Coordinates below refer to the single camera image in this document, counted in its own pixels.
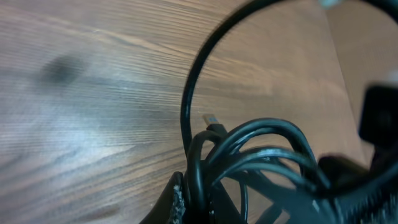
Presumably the thin black cable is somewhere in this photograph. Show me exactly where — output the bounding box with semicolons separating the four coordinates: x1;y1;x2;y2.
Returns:
180;0;398;156

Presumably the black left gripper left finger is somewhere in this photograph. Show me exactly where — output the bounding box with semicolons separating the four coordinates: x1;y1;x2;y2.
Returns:
140;172;186;224

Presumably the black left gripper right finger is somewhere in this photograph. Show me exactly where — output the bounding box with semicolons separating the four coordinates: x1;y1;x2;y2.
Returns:
210;182;247;224

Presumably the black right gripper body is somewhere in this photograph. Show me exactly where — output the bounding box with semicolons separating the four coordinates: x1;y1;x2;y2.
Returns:
317;83;398;224

